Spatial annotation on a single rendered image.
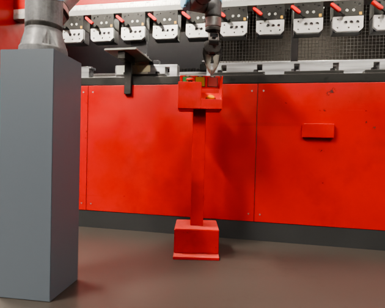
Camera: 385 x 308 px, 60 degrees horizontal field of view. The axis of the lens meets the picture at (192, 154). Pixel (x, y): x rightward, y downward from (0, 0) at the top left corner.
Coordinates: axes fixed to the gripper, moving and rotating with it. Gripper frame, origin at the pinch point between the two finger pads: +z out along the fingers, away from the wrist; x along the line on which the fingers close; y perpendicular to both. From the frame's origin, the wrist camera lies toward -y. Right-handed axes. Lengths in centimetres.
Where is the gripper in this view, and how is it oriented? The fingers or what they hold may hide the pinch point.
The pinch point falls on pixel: (211, 71)
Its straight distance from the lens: 159.3
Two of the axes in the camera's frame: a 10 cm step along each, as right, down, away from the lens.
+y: 0.1, -1.1, 9.9
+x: -10.0, -0.3, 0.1
